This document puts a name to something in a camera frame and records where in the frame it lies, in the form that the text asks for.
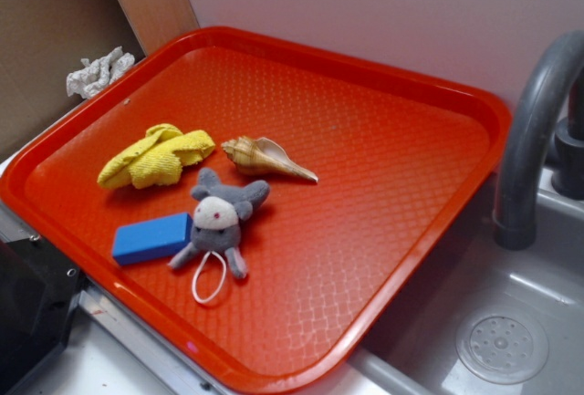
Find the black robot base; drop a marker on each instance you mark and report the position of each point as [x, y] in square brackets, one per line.
[40, 289]

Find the yellow cloth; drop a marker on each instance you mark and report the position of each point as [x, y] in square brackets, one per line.
[157, 159]

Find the tan conch seashell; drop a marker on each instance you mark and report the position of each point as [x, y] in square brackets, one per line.
[263, 156]

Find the grey plush toy animal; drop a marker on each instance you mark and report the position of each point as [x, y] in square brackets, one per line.
[216, 229]

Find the red plastic tray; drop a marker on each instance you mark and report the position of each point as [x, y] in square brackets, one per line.
[397, 154]

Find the blue rectangular block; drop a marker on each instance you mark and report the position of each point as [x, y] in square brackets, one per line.
[152, 239]

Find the crumpled white paper towel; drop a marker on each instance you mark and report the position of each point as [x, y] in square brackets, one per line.
[97, 75]

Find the grey toy faucet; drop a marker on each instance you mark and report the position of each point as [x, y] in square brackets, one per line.
[542, 105]

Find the grey toy sink basin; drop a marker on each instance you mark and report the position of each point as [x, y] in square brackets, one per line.
[476, 318]

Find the black faucet knob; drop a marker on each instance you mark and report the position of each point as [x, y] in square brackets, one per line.
[567, 180]

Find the brown cardboard panel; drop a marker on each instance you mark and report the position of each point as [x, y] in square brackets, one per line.
[42, 41]

